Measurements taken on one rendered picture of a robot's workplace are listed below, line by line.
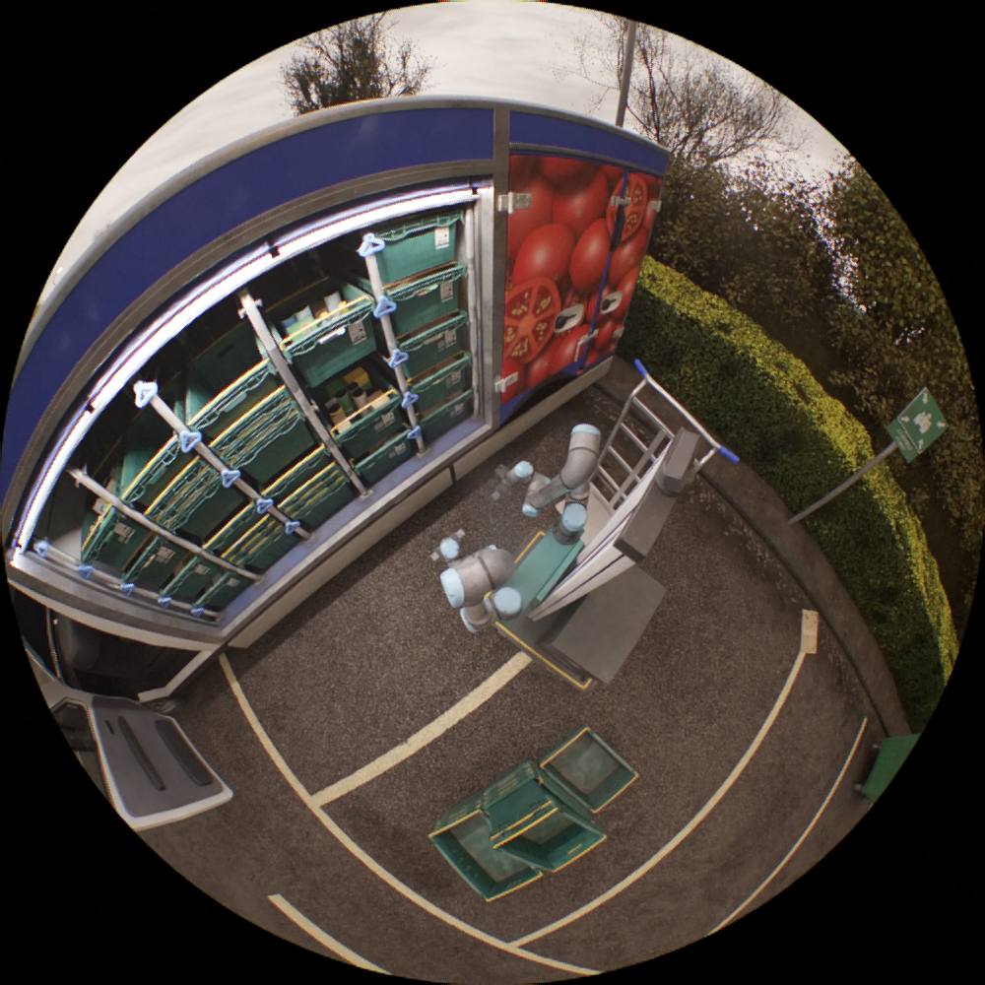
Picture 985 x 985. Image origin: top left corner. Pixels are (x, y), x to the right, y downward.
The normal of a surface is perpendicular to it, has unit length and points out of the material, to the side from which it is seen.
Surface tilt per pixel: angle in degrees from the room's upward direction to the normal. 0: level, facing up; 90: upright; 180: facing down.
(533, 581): 0
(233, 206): 90
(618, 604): 0
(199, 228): 90
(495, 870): 21
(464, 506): 0
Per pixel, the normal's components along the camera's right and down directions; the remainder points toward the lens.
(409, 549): 0.00, -0.46
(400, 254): 0.66, 0.69
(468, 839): -0.22, -0.68
